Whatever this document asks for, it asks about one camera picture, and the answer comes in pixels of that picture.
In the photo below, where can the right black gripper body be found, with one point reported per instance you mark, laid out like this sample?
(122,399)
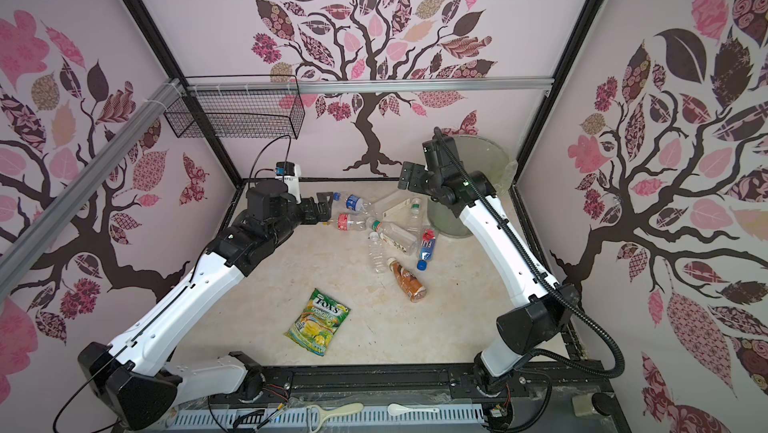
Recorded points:
(420,178)

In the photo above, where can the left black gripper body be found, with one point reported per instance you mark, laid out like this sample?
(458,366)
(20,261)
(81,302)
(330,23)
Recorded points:
(308,213)

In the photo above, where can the red label clear bottle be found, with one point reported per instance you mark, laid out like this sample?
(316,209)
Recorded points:
(350,221)

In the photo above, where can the large clear square bottle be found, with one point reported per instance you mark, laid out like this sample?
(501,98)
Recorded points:
(393,234)

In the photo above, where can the clear ribbed water bottle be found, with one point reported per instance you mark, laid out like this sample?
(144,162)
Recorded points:
(377,254)

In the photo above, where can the brown tea bottle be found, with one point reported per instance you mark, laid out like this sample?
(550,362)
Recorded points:
(407,281)

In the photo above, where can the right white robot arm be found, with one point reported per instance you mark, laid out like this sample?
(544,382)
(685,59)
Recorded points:
(536,315)

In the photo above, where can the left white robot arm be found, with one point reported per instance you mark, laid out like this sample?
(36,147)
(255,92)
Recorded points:
(133,376)

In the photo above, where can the clear capless bottle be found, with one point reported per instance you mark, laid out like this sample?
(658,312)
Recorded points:
(393,203)

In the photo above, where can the green label small bottle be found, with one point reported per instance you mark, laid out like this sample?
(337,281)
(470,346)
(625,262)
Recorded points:
(415,221)

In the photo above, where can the blue cap Fiji bottle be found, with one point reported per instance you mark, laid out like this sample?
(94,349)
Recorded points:
(427,247)

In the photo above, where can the Fox's candy bag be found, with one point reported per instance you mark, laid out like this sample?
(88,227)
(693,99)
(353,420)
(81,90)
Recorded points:
(316,326)

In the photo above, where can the cream plastic peeler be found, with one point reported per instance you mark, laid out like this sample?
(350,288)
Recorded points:
(333,412)

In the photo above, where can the white plastic spoon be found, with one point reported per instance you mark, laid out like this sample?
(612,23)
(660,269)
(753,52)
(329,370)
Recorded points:
(396,410)

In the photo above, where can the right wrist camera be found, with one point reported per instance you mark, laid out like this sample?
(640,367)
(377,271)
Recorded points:
(441,154)

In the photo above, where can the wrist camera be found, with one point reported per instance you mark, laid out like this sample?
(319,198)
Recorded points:
(441,154)
(289,173)

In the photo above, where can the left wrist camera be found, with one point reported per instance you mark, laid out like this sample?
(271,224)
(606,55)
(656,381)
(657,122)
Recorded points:
(289,173)

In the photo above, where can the black wire wall basket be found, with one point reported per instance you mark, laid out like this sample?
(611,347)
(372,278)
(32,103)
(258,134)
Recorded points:
(238,106)

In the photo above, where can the white slotted cable duct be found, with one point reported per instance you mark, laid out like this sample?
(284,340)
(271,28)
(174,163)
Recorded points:
(295,419)

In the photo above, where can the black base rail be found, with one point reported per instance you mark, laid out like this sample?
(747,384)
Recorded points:
(456,380)

